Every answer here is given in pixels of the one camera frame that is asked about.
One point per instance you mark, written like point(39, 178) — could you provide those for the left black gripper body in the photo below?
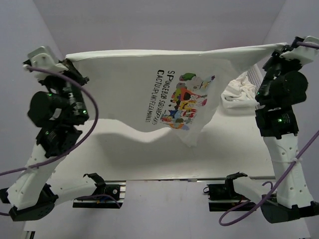
point(66, 86)

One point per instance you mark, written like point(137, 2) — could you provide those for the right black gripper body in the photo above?
point(276, 67)

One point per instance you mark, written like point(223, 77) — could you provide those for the white red print t shirt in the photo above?
point(239, 93)

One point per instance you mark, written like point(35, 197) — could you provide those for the white cartoon print t shirt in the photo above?
point(152, 89)

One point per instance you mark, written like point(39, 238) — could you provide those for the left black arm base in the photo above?
point(111, 197)

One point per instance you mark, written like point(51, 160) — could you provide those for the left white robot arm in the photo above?
point(56, 112)

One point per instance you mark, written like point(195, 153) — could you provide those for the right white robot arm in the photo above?
point(282, 87)

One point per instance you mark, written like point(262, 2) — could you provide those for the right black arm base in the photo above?
point(219, 199)

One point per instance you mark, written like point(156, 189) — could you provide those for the white plastic basket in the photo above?
point(255, 77)

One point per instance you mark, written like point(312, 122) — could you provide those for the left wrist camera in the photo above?
point(44, 58)

